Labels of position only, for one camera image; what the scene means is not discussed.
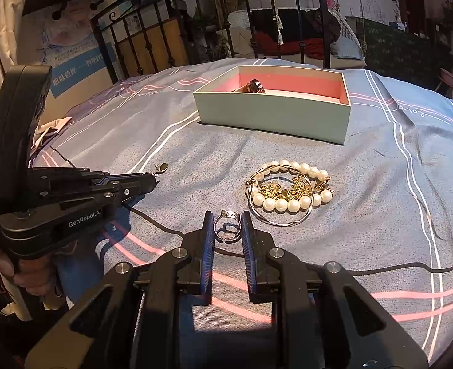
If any silver gemstone ring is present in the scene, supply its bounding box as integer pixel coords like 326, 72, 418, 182
213, 209, 243, 244

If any person's left hand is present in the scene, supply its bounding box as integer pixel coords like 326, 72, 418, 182
0, 249, 56, 296

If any small gold pendant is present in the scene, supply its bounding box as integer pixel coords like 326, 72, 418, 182
156, 162, 169, 174

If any silver bangle hoop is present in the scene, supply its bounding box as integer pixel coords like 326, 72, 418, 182
245, 163, 315, 228

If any blue striped bed sheet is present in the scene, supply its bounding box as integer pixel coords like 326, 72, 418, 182
29, 57, 453, 366

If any blue and white poster board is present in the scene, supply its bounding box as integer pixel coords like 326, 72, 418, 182
17, 0, 112, 123

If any red cloth on chair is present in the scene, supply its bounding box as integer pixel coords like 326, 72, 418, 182
251, 32, 324, 60

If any mint box with pink lining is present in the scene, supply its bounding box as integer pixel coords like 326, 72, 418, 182
193, 65, 352, 145

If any white pillow on chair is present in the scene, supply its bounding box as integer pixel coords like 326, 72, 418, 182
328, 9, 366, 63

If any black cable on bed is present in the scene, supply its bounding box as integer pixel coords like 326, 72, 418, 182
49, 145, 453, 278

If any white pearl bracelet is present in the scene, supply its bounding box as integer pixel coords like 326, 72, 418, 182
246, 158, 333, 213

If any gold chain necklace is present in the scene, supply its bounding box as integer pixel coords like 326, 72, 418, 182
257, 175, 329, 202

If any dark ring in box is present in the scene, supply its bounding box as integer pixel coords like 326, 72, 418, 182
232, 78, 267, 95

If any black iron bed frame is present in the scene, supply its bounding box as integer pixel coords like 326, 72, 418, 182
91, 0, 335, 82

